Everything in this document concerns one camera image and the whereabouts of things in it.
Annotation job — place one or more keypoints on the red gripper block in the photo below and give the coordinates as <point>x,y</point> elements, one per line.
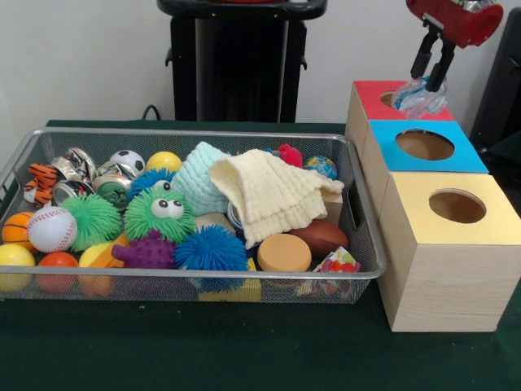
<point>460,23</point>

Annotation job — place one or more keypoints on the small brown football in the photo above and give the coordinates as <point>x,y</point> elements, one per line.
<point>320,238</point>

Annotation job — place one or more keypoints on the orange round disc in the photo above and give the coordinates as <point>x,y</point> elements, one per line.
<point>284,252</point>

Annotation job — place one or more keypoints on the wooden box with three holes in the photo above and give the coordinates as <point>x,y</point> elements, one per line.
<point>440,269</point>

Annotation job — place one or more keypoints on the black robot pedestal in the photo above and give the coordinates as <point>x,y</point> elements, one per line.
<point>236,73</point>

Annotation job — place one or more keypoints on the clear mesh bin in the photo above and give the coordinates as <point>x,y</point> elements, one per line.
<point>32,147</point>

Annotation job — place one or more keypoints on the green fuzzy ball with eyes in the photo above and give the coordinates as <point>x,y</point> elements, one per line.
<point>145,224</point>

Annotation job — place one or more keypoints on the white baseball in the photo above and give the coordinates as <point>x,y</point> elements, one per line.
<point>52,230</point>

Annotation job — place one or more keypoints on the yellow ball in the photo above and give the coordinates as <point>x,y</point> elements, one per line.
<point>164,161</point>

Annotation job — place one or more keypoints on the clear plastic bottle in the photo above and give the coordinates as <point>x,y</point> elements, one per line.
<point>417,104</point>

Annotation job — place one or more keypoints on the pale yellow knitted cloth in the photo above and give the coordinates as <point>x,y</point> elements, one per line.
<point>273,195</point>

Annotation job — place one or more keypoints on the mint green knitted cloth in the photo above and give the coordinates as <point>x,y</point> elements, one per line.
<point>199,179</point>

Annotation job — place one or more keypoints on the green spiky ball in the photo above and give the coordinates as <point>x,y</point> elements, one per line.
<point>91,221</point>

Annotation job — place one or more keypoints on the purple spiky ball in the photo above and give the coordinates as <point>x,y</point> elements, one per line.
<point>146,251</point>

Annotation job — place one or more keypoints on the dark green table cloth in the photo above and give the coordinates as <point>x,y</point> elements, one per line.
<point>163,350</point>

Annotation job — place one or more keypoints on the blue spiky ball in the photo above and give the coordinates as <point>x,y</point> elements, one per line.
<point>210,251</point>

